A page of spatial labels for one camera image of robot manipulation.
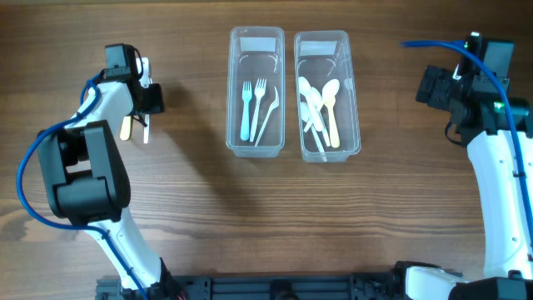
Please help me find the light blue plastic fork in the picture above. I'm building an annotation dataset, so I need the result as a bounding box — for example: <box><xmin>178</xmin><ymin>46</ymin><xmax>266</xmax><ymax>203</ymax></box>
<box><xmin>240</xmin><ymin>81</ymin><xmax>252</xmax><ymax>141</ymax></box>

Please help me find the yellow plastic spoon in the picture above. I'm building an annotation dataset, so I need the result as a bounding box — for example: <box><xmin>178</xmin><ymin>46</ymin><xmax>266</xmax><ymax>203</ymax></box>
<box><xmin>324</xmin><ymin>96</ymin><xmax>340</xmax><ymax>148</ymax></box>

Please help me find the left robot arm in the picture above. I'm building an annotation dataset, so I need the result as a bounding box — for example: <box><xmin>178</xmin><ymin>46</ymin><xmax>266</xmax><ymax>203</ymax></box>
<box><xmin>17</xmin><ymin>43</ymin><xmax>182</xmax><ymax>299</ymax></box>

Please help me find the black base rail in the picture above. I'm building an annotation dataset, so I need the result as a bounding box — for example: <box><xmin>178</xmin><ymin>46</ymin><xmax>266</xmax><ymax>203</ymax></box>
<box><xmin>95</xmin><ymin>272</ymin><xmax>401</xmax><ymax>300</ymax></box>

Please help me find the yellow plastic fork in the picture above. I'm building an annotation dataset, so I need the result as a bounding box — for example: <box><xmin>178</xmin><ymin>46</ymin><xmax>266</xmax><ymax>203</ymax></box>
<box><xmin>119</xmin><ymin>116</ymin><xmax>132</xmax><ymax>141</ymax></box>

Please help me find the clear plastic container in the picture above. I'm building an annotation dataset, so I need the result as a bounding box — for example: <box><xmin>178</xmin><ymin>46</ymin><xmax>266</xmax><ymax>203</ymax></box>
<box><xmin>226</xmin><ymin>27</ymin><xmax>286</xmax><ymax>158</ymax></box>
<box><xmin>294</xmin><ymin>30</ymin><xmax>361</xmax><ymax>163</ymax></box>

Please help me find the white plastic fork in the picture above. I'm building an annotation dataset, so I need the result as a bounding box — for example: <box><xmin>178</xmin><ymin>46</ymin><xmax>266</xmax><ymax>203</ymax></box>
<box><xmin>143</xmin><ymin>114</ymin><xmax>151</xmax><ymax>144</ymax></box>
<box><xmin>250</xmin><ymin>78</ymin><xmax>267</xmax><ymax>142</ymax></box>
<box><xmin>255</xmin><ymin>87</ymin><xmax>280</xmax><ymax>147</ymax></box>

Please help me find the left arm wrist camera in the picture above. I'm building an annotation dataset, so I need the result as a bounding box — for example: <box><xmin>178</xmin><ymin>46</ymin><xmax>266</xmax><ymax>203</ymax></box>
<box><xmin>137</xmin><ymin>57</ymin><xmax>152</xmax><ymax>88</ymax></box>

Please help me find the right clear plastic container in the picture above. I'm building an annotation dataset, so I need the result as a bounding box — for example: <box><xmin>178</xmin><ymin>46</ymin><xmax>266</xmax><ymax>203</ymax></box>
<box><xmin>294</xmin><ymin>30</ymin><xmax>361</xmax><ymax>163</ymax></box>

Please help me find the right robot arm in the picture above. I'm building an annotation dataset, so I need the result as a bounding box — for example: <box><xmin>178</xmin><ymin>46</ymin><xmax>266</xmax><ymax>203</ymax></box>
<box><xmin>388</xmin><ymin>32</ymin><xmax>532</xmax><ymax>299</ymax></box>

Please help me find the left blue cable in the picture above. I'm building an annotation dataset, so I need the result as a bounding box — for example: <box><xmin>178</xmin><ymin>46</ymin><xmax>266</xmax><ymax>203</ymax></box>
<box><xmin>15</xmin><ymin>72</ymin><xmax>149</xmax><ymax>300</ymax></box>

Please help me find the left clear plastic container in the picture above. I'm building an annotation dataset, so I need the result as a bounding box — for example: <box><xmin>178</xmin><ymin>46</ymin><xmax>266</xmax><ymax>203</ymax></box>
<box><xmin>226</xmin><ymin>27</ymin><xmax>286</xmax><ymax>158</ymax></box>

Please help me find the white plastic spoon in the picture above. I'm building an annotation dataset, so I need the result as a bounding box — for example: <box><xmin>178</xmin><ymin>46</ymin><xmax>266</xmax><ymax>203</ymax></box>
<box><xmin>300</xmin><ymin>102</ymin><xmax>326</xmax><ymax>163</ymax></box>
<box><xmin>297</xmin><ymin>77</ymin><xmax>324</xmax><ymax>132</ymax></box>
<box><xmin>303</xmin><ymin>78</ymin><xmax>341</xmax><ymax>133</ymax></box>
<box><xmin>311</xmin><ymin>87</ymin><xmax>331</xmax><ymax>147</ymax></box>

